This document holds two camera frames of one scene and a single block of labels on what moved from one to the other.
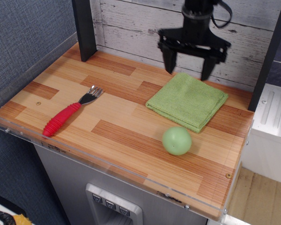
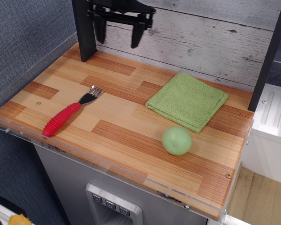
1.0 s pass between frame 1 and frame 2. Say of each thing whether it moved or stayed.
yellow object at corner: stayed
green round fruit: stayed
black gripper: moved
